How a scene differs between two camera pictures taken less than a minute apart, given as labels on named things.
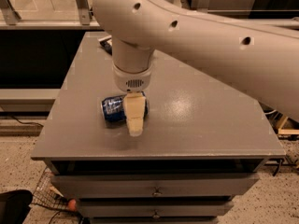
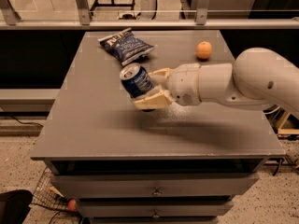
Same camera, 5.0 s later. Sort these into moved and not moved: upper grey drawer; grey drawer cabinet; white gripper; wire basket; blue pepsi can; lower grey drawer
Moved: white gripper; blue pepsi can
Not moved: upper grey drawer; grey drawer cabinet; wire basket; lower grey drawer
